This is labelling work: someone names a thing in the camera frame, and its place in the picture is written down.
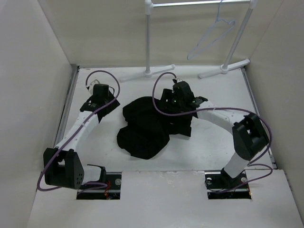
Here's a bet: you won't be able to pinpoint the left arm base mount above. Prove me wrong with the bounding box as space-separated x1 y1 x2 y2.
76 172 122 200

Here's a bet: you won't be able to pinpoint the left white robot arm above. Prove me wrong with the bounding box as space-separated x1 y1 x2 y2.
43 84 120 190

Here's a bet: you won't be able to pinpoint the white clothes rack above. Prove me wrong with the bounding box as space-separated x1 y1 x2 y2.
121 0 257 82

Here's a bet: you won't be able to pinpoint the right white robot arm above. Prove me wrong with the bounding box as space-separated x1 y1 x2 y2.
161 80 270 188

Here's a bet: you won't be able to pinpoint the light blue wire hanger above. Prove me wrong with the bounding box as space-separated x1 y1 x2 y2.
187 0 236 60

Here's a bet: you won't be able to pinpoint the black trousers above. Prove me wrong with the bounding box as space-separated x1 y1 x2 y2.
117 96 192 160

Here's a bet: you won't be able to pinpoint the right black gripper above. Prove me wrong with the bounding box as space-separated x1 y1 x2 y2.
157 88 185 112

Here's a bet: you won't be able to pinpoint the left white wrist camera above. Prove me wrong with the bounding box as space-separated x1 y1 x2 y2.
87 79 100 94

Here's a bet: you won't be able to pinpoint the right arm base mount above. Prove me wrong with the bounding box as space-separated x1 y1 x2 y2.
204 171 251 200

